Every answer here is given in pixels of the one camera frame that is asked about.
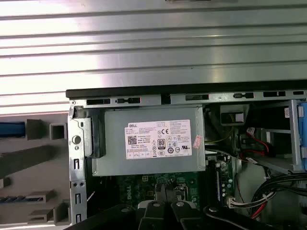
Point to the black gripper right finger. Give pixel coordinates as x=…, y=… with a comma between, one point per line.
x=182, y=215

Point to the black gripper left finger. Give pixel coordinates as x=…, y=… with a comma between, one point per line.
x=153, y=215

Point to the hard disk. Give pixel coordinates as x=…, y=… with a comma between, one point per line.
x=12, y=129

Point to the CPU socket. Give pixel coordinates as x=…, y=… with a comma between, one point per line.
x=184, y=191

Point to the green motherboard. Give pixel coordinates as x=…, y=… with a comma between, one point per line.
x=144, y=187

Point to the RAM stick in motherboard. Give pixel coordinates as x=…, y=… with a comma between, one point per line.
x=217, y=182

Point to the grey power supply unit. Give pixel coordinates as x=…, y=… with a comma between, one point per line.
x=115, y=165

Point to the black open PC case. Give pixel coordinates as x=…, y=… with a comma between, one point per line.
x=76, y=155

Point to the grey parts rack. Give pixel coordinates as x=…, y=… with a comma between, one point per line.
x=36, y=172

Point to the silver drive cage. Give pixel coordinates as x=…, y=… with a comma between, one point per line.
x=293, y=134

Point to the RAM stick in rack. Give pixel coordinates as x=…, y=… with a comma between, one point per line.
x=12, y=199

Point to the blue plastic drive latch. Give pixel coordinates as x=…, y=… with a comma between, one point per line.
x=302, y=134

